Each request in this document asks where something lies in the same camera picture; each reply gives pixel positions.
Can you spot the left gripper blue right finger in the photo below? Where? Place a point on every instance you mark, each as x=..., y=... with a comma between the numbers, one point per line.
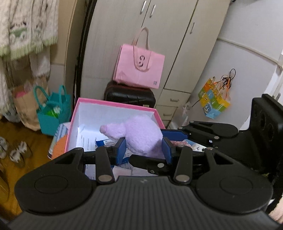
x=179, y=161

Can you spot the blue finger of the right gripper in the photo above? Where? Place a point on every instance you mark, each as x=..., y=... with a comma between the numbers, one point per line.
x=155, y=166
x=201, y=131

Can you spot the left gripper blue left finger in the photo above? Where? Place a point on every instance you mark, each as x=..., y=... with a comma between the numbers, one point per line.
x=106, y=157

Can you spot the pink storage box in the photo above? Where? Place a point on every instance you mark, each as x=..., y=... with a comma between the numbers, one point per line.
x=89, y=115

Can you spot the purple plush toy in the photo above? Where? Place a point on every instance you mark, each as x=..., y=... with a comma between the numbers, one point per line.
x=143, y=136

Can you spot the right hand with painted nails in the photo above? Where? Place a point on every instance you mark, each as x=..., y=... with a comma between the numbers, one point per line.
x=277, y=213

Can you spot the colourful gift bag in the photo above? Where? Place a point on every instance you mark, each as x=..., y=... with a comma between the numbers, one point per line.
x=214, y=95

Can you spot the patchwork knitted table cloth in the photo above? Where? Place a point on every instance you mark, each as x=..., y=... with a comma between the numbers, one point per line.
x=58, y=143

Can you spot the black suitcase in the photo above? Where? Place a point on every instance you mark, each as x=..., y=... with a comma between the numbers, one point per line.
x=121, y=93

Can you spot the teal tote bag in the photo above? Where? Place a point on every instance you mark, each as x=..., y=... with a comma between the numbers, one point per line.
x=54, y=111

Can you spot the pink paper shopping bag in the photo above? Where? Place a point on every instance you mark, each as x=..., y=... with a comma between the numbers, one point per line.
x=137, y=66

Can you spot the slippers on floor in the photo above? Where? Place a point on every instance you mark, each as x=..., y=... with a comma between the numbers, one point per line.
x=17, y=152

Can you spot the brown paper bag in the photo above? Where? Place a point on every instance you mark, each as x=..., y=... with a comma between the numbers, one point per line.
x=26, y=104

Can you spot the white knitted cardigan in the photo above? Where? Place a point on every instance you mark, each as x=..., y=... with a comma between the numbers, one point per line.
x=28, y=29

